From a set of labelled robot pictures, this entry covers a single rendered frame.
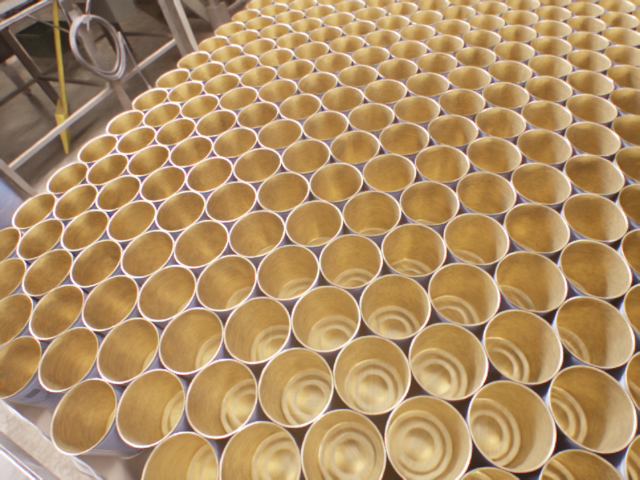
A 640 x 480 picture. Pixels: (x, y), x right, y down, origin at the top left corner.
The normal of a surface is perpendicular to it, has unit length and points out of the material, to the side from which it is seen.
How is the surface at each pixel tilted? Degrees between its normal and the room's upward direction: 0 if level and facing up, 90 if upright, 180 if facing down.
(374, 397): 2
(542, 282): 90
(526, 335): 92
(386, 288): 92
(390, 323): 2
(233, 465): 89
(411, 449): 2
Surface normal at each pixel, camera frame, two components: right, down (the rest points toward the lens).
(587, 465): -0.70, 0.64
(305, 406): -0.11, -0.55
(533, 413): -0.94, 0.33
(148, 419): 0.98, -0.18
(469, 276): -0.44, 0.77
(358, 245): -0.22, 0.83
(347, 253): 0.13, 0.82
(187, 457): 0.86, 0.36
